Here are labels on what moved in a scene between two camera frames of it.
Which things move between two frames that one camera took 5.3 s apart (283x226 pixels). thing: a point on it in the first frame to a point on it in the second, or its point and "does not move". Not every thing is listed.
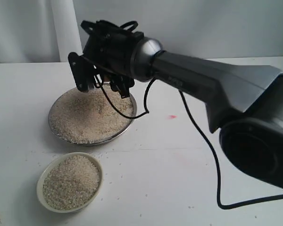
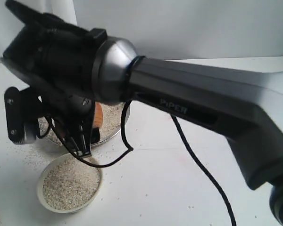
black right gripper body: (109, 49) to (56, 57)
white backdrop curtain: (30, 31) does not move
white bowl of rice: (70, 182) does not move
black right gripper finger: (122, 85) to (79, 131)
